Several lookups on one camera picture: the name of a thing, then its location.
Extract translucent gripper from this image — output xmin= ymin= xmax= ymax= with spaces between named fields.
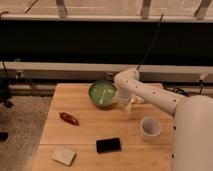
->
xmin=113 ymin=96 xmax=132 ymax=113

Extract green ceramic bowl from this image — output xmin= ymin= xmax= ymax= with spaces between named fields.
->
xmin=88 ymin=80 xmax=117 ymax=107

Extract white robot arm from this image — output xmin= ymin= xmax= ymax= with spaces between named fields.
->
xmin=114 ymin=68 xmax=213 ymax=171

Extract white paper cup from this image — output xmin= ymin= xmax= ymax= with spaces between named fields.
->
xmin=140 ymin=117 xmax=161 ymax=141

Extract black smartphone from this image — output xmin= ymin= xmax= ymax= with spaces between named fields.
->
xmin=96 ymin=138 xmax=121 ymax=153

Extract red chili pepper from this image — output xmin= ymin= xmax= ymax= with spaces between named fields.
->
xmin=60 ymin=112 xmax=79 ymax=126

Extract beige sponge block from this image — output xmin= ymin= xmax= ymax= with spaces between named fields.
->
xmin=52 ymin=146 xmax=76 ymax=166

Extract black chair base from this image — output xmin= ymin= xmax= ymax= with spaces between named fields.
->
xmin=0 ymin=62 xmax=13 ymax=142

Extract black floor cables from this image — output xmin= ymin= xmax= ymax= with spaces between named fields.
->
xmin=168 ymin=87 xmax=191 ymax=98

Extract black hanging cable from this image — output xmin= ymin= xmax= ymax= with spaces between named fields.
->
xmin=136 ymin=13 xmax=164 ymax=72

